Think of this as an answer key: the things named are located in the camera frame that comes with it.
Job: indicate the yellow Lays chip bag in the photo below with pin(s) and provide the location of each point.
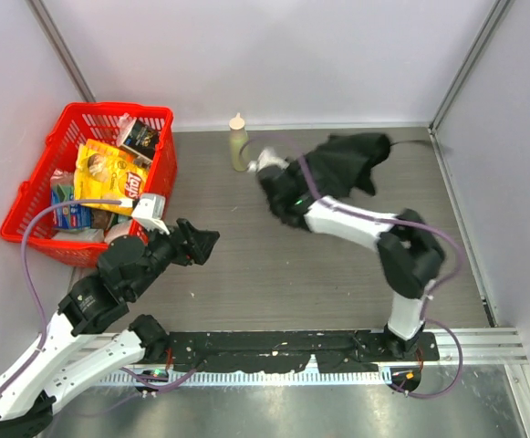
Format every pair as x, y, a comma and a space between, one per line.
104, 172

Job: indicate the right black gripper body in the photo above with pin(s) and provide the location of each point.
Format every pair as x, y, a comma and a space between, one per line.
353, 156

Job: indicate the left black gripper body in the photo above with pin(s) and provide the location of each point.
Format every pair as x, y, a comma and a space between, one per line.
192, 242

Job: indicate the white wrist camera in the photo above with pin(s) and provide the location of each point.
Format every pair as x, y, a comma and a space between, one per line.
267, 157
148, 212

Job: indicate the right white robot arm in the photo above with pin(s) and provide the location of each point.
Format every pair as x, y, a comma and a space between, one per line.
410, 258

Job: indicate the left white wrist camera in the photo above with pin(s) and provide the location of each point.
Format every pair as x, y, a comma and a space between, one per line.
148, 212

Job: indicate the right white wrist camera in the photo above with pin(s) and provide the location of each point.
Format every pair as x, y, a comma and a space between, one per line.
267, 157

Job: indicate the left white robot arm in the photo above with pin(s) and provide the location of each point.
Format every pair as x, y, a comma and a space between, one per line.
42, 380

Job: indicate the white slotted cable duct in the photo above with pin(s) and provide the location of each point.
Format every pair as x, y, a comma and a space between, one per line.
307, 377

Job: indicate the white plastic bag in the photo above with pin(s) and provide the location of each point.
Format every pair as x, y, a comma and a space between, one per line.
95, 236

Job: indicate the pale green squeeze bottle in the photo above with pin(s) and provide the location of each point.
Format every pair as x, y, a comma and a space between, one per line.
237, 138

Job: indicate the black and white snack box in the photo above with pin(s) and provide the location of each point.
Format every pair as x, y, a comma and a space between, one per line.
137, 138

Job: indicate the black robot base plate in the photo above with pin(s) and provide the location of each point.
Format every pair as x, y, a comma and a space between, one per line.
280, 352

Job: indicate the blue snack package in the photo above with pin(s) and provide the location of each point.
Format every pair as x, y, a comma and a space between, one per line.
70, 218

